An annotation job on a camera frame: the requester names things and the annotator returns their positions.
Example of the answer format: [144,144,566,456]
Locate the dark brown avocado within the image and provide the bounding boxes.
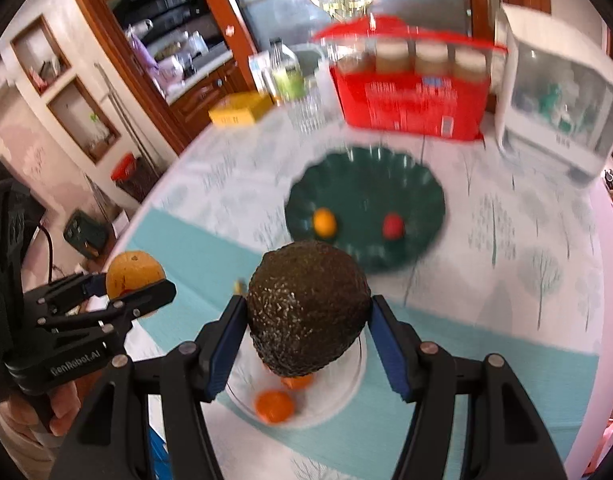
[247,240,372,378]

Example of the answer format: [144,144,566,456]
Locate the white plastic bottle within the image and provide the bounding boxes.
[314,58,343,120]

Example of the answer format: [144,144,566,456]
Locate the red fruit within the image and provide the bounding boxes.
[383,212,405,240]

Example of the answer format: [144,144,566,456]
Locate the person's left hand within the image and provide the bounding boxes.
[0,382,81,438]

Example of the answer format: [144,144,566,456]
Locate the red paper cup package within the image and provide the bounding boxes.
[313,15,507,142]

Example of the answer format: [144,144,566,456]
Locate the clear drinking glass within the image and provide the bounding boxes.
[287,87,327,133]

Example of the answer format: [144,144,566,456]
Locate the brown overripe banana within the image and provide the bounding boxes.
[234,280,247,296]

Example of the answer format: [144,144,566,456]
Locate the red lid bin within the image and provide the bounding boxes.
[110,153,137,182]

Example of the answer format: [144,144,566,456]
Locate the white blue carton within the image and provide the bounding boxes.
[248,51,272,94]

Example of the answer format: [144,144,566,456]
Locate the tree print tablecloth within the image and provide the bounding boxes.
[116,110,613,479]

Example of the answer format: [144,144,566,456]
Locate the large yellow apple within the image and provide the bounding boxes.
[106,250,165,304]

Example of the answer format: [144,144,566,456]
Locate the orange tangerine front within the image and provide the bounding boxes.
[254,390,296,425]

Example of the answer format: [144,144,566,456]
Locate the dark green scalloped plate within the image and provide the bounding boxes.
[285,146,447,273]

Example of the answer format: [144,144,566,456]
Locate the yellow flat box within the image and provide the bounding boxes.
[209,91,274,127]

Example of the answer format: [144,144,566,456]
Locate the white countertop dish cabinet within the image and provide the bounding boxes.
[494,4,613,188]

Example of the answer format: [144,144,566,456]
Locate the orange tangerine back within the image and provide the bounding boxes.
[280,374,315,391]

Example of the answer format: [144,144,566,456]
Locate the small yellow-orange citrus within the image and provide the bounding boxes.
[312,208,338,240]

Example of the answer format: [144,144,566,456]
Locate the orange tangerine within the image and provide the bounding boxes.
[254,390,296,425]
[280,374,315,391]

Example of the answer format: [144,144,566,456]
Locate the clear bottle green label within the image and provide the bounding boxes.
[270,38,305,102]

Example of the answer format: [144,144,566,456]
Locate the white printed round plate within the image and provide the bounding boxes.
[226,333,367,429]

